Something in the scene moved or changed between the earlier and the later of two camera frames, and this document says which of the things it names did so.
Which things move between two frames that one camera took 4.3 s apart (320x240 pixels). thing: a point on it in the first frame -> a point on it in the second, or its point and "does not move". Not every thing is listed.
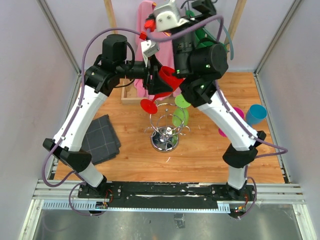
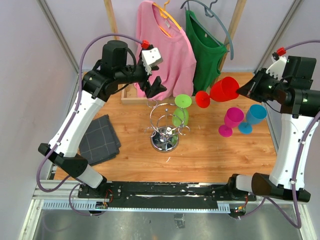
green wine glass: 180,117 does not move
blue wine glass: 256,113 does not move
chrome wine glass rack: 167,120 does not move
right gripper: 207,7 -> 250,89
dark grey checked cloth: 100,140 does not move
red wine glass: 170,76 -> 224,89
